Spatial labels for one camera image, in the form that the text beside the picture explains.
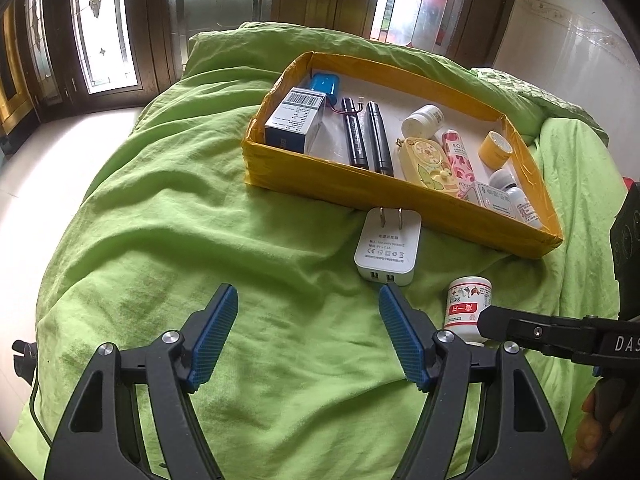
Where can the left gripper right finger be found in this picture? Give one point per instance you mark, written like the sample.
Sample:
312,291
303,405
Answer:
516,435

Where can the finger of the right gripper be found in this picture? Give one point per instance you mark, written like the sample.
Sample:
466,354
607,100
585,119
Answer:
565,338

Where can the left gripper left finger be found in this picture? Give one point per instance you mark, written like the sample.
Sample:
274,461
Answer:
100,435

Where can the white bottle red label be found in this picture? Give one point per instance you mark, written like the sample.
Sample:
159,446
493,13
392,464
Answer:
467,298

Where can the white red ointment box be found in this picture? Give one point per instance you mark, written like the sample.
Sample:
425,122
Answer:
486,196

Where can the grey white medicine bottle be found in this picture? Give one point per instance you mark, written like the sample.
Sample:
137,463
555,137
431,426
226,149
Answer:
506,182

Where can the rose hand cream tube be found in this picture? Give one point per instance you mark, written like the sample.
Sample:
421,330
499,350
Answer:
458,157

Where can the yellow round jar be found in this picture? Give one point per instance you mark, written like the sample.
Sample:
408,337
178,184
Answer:
494,151

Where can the white power adapter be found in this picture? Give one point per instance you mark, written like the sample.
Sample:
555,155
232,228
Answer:
388,245

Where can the yellow cartoon timer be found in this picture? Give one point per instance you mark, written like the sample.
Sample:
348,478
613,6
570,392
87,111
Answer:
423,162

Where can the white bottle QR label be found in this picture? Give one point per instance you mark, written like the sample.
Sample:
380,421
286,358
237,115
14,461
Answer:
423,123

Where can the black pen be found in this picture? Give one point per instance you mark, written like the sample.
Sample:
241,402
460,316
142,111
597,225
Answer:
382,159
356,150

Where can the blue white medicine box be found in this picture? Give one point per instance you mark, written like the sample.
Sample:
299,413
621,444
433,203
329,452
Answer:
295,122

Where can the blue battery pack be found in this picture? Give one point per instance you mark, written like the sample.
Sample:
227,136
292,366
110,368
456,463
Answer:
326,83

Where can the person's right hand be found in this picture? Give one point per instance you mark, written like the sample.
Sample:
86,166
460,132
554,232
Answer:
589,436

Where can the yellow cardboard tray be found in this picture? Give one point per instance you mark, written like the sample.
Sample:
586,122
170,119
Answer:
324,172

